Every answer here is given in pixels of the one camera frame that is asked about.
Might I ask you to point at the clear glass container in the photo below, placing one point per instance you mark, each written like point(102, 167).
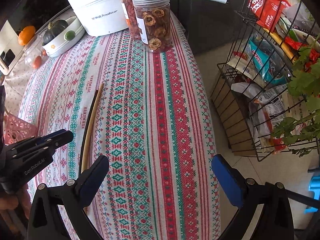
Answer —
point(31, 52)

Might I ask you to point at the patterned woven tablecloth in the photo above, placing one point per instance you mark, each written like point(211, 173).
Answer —
point(150, 105)

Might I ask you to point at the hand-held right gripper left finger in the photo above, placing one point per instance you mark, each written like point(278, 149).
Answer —
point(93, 182)

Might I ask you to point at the jar of red dried berries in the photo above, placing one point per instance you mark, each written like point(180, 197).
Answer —
point(127, 12)

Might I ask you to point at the blue snack packet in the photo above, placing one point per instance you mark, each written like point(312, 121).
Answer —
point(265, 60)

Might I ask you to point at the small red tomato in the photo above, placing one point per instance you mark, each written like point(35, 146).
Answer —
point(44, 52)
point(37, 62)

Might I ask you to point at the white electric pot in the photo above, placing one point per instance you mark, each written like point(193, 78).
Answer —
point(100, 10)

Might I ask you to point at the red snack packets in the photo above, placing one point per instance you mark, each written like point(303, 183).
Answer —
point(267, 2)

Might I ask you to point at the orange mandarin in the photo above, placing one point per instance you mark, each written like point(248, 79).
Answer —
point(26, 35)

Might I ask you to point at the black chopstick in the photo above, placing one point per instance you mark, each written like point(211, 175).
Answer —
point(87, 127)

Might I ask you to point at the yellow snack packet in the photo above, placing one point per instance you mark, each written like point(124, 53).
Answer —
point(280, 41)

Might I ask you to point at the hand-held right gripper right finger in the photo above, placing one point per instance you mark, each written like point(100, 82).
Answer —
point(226, 177)

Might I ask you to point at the red chili packets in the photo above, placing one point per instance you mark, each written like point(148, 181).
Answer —
point(296, 45)

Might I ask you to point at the jar of dried fruit slices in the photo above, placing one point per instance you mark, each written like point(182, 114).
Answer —
point(155, 27)

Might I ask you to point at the leafy green vegetables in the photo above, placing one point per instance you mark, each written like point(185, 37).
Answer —
point(300, 85)

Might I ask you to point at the pink plastic utensil basket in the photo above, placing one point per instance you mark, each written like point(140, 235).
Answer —
point(21, 130)

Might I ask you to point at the dark green pumpkin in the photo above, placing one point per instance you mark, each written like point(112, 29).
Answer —
point(55, 32)

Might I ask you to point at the white printed packet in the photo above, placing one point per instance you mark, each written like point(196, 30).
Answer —
point(271, 105)

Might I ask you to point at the white plate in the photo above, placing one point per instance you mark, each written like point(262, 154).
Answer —
point(65, 50)

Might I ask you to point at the person's left hand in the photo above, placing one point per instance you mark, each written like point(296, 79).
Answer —
point(10, 202)

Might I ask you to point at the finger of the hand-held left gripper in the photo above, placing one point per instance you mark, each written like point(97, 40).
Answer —
point(53, 133)
point(50, 145)

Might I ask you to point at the brown wooden chopstick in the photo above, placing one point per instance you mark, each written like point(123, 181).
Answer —
point(93, 115)

